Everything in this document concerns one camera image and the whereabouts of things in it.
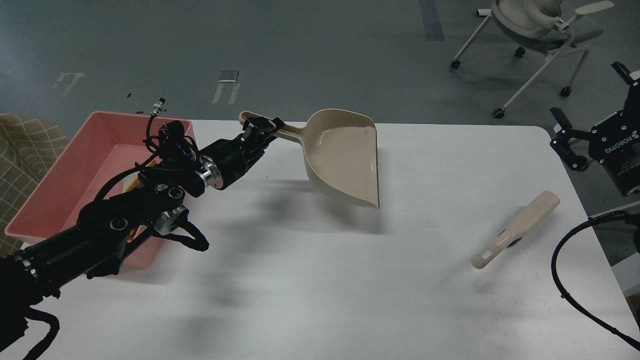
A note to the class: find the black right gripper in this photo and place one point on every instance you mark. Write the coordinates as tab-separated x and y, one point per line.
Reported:
614	142

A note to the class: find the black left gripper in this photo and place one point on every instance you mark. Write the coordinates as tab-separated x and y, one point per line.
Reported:
233	158

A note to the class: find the beige plastic dustpan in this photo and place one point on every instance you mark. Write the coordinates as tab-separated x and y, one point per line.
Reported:
340	151

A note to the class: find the beige hand brush black bristles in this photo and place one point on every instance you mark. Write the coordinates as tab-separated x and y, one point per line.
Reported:
520	225

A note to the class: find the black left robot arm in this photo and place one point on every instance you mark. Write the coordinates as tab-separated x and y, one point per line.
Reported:
144	201

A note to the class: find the pink plastic bin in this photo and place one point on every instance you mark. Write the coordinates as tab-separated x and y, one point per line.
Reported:
107	144

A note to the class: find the silver floor plate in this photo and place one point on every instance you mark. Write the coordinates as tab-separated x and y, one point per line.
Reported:
227	76

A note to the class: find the white office chair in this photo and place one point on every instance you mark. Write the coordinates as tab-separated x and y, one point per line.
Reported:
543	26

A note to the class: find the beige checkered cloth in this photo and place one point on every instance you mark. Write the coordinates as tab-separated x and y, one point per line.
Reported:
28	149

